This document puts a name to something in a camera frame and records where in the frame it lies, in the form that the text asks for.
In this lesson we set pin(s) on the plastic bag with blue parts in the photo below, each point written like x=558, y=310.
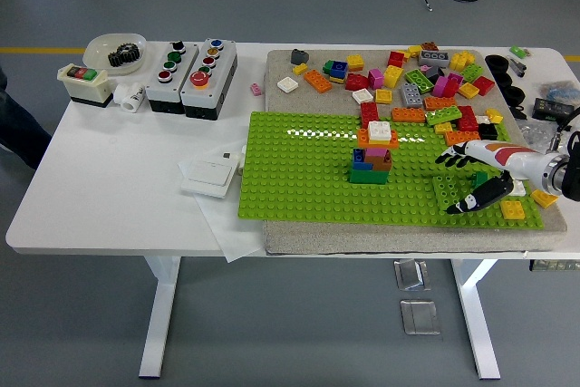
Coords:
x=559, y=90

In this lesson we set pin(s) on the red square brick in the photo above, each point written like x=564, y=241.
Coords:
x=396, y=59
x=483, y=86

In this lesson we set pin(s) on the brown brick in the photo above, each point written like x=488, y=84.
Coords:
x=380, y=165
x=429, y=46

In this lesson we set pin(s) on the white wall switch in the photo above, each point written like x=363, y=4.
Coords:
x=206, y=176

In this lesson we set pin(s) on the white flat square brick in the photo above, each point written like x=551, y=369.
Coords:
x=288, y=84
x=519, y=187
x=362, y=96

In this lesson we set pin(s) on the clear plastic bag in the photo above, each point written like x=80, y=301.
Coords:
x=534, y=135

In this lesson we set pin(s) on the four-button emergency stop box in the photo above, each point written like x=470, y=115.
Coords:
x=206, y=97

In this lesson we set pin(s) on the red green button switch box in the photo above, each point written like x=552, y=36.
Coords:
x=86, y=85

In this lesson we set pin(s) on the small pink brick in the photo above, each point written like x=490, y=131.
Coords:
x=256, y=89

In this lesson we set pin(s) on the small green connector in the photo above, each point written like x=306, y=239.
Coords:
x=516, y=50

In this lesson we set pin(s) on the yellow brick cluster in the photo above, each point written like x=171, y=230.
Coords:
x=461, y=60

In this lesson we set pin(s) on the lime green square brick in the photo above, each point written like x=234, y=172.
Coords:
x=471, y=72

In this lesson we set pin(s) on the under-table tray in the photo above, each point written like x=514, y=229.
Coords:
x=555, y=265

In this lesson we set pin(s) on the grey long brick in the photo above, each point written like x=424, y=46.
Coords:
x=411, y=95
x=434, y=58

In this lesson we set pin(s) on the dark grey brick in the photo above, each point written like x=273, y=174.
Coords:
x=299, y=57
x=436, y=73

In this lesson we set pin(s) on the grey metal tool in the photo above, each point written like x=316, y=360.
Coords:
x=517, y=67

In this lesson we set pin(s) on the white paper sheet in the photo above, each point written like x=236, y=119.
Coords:
x=231, y=233

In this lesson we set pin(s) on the green studded baseplate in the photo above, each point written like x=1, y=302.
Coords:
x=294, y=178

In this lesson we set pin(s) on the black brick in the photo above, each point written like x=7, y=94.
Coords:
x=488, y=132

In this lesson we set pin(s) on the white plug adapter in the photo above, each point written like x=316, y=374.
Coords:
x=231, y=161

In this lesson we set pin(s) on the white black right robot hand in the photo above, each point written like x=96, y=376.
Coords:
x=507, y=158

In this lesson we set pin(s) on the small white brick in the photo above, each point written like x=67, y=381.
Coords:
x=483, y=120

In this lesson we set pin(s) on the white pipe tee fitting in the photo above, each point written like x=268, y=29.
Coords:
x=129, y=97

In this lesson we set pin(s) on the white table leg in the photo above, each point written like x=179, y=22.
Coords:
x=478, y=314
x=161, y=314

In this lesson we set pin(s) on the black metal gears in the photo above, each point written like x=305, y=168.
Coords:
x=123, y=55

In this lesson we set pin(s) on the orange long brick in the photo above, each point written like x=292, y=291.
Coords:
x=462, y=138
x=318, y=81
x=439, y=103
x=408, y=115
x=362, y=138

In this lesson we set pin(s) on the blue green yellow brick stack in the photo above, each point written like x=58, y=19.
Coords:
x=337, y=70

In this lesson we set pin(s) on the person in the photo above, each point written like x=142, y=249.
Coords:
x=18, y=124

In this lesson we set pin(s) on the yellow flat square brick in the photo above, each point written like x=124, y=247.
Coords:
x=544, y=197
x=513, y=210
x=466, y=92
x=383, y=96

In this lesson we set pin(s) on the white plastic bowl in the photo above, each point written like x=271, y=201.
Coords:
x=97, y=54

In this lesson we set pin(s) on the grey-brown mat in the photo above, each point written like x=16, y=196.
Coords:
x=317, y=242

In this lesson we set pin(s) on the three-button control box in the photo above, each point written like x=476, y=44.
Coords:
x=170, y=88

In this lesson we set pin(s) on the small yellow brick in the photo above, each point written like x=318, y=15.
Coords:
x=443, y=128
x=413, y=51
x=300, y=69

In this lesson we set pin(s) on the red long brick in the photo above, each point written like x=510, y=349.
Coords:
x=369, y=114
x=468, y=119

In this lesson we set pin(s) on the metal floor plate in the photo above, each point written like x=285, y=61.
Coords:
x=411, y=274
x=420, y=316

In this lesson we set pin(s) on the black electronic module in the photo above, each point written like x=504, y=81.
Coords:
x=550, y=109

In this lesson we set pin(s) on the magenta brick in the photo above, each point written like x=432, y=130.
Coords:
x=446, y=87
x=376, y=80

